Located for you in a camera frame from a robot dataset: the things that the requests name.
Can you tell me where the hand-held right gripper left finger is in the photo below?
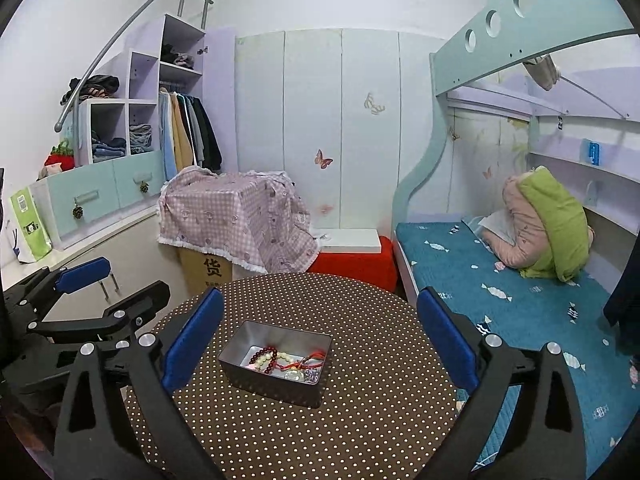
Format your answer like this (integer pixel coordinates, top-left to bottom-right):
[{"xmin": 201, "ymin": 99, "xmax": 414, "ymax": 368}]
[{"xmin": 52, "ymin": 287, "xmax": 226, "ymax": 480}]

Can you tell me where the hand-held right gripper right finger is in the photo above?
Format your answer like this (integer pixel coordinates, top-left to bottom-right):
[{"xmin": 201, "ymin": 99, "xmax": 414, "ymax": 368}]
[{"xmin": 416, "ymin": 287, "xmax": 588, "ymax": 480}]

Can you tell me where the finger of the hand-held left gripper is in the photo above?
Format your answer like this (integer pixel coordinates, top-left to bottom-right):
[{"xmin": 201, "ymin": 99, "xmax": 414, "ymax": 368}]
[
  {"xmin": 25, "ymin": 280, "xmax": 172, "ymax": 345},
  {"xmin": 2, "ymin": 256, "xmax": 112, "ymax": 327}
]

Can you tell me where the red bead bracelet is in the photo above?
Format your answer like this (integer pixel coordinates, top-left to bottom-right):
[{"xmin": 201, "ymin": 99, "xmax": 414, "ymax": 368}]
[{"xmin": 248, "ymin": 344, "xmax": 279, "ymax": 373}]

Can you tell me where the grey metal tin box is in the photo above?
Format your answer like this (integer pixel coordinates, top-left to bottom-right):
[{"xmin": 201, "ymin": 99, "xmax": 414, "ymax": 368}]
[{"xmin": 217, "ymin": 320, "xmax": 333, "ymax": 409}]

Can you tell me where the red cord jade pendant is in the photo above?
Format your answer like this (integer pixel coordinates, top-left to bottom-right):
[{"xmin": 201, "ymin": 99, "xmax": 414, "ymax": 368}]
[{"xmin": 284, "ymin": 349, "xmax": 328, "ymax": 382}]

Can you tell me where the beige low cabinet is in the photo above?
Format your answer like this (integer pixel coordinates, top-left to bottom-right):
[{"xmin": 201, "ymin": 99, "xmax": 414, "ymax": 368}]
[{"xmin": 0, "ymin": 205, "xmax": 182, "ymax": 326}]

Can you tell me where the cardboard box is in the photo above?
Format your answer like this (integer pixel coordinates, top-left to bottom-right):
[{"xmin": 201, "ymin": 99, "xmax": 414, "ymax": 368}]
[{"xmin": 179, "ymin": 247, "xmax": 234, "ymax": 297}]

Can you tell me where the green paper bag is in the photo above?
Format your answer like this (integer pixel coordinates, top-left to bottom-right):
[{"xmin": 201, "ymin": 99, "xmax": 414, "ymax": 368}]
[{"xmin": 10, "ymin": 187, "xmax": 54, "ymax": 264}]

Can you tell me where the teal drawer cabinet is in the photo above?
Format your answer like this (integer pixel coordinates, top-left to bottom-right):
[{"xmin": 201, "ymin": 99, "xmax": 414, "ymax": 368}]
[{"xmin": 30, "ymin": 152, "xmax": 168, "ymax": 252}]

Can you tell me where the blue patterned bed sheet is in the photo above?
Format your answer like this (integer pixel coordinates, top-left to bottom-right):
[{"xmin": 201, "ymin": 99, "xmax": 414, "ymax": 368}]
[{"xmin": 395, "ymin": 221, "xmax": 637, "ymax": 480}]

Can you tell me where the red stool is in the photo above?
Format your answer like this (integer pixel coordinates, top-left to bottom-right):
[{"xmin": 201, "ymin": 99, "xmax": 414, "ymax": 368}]
[{"xmin": 307, "ymin": 236, "xmax": 399, "ymax": 294}]

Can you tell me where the red strawberry toy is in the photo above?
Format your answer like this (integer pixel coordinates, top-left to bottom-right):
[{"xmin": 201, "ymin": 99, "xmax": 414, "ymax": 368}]
[{"xmin": 44, "ymin": 141, "xmax": 76, "ymax": 169}]

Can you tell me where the white pillow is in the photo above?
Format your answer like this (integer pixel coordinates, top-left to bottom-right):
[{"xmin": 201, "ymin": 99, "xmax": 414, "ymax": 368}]
[{"xmin": 477, "ymin": 210, "xmax": 519, "ymax": 247}]

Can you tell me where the pink checked cloth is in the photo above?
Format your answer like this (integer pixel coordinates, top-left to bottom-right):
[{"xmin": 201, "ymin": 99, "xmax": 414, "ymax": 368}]
[{"xmin": 157, "ymin": 166, "xmax": 321, "ymax": 275}]

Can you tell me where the pink and green quilt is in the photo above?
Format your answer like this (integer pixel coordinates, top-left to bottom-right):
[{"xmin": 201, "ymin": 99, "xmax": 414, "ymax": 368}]
[{"xmin": 500, "ymin": 166, "xmax": 596, "ymax": 282}]

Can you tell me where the row of hanging clothes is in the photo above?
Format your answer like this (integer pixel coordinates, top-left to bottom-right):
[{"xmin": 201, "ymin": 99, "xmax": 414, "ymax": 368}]
[{"xmin": 159, "ymin": 87, "xmax": 224, "ymax": 182}]

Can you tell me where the dark hanging garment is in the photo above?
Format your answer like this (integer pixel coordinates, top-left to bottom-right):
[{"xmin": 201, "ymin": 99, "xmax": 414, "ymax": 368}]
[{"xmin": 602, "ymin": 254, "xmax": 640, "ymax": 357}]

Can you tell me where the pile of dark clothes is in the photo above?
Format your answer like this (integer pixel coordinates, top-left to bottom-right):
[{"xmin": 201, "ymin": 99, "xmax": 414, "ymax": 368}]
[{"xmin": 61, "ymin": 74, "xmax": 121, "ymax": 107}]

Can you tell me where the lilac shelf unit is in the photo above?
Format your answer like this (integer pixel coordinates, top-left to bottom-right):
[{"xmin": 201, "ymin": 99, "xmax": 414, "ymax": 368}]
[{"xmin": 75, "ymin": 14, "xmax": 237, "ymax": 182}]

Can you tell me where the grey metal handrail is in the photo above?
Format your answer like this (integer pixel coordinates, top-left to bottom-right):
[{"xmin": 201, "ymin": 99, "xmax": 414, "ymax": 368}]
[{"xmin": 55, "ymin": 0, "xmax": 214, "ymax": 132}]

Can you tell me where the pale bead bracelet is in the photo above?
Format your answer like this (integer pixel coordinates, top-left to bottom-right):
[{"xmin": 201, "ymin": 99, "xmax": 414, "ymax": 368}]
[{"xmin": 255, "ymin": 351, "xmax": 297, "ymax": 372}]

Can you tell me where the teal bunk bed frame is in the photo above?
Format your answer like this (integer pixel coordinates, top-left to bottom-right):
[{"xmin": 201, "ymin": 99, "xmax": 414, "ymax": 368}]
[{"xmin": 392, "ymin": 0, "xmax": 640, "ymax": 301}]

